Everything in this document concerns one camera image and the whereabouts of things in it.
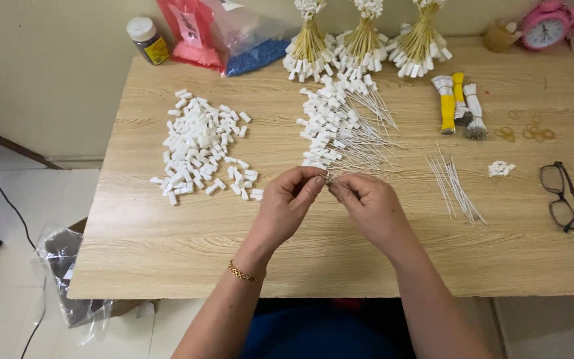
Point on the black-framed eyeglasses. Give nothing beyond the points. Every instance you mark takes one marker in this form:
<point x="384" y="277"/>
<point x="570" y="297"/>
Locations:
<point x="571" y="194"/>

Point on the pile of white plastic connectors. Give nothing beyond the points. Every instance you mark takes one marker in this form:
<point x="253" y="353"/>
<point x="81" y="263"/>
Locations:
<point x="200" y="144"/>

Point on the small heap of white bits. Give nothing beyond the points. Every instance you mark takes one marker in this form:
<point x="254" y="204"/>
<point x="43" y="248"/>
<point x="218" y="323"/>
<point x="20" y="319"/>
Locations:
<point x="500" y="168"/>

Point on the person's blue clothing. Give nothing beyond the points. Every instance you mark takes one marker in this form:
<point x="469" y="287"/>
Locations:
<point x="317" y="331"/>

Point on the dark jar with white lid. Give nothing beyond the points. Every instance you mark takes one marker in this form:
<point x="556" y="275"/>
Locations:
<point x="148" y="42"/>

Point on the red bag of pink pellets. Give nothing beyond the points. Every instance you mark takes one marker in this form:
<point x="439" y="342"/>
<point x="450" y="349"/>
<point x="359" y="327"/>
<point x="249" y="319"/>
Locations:
<point x="190" y="35"/>

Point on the pink alarm clock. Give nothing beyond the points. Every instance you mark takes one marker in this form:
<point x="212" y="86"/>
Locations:
<point x="546" y="27"/>

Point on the cardboard box with plastic bag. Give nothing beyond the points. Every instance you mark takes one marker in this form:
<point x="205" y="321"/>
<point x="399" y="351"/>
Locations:
<point x="67" y="279"/>

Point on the scattered tan rubber bands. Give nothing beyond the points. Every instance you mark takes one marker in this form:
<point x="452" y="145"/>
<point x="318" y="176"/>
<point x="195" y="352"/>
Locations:
<point x="533" y="133"/>

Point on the person's left hand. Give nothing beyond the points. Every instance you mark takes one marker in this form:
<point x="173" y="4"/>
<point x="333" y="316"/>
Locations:
<point x="277" y="214"/>

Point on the person's right hand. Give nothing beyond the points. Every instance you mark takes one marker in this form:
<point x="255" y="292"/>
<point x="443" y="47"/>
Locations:
<point x="376" y="214"/>

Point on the clear bag of blue pellets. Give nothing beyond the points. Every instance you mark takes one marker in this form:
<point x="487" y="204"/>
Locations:
<point x="252" y="47"/>

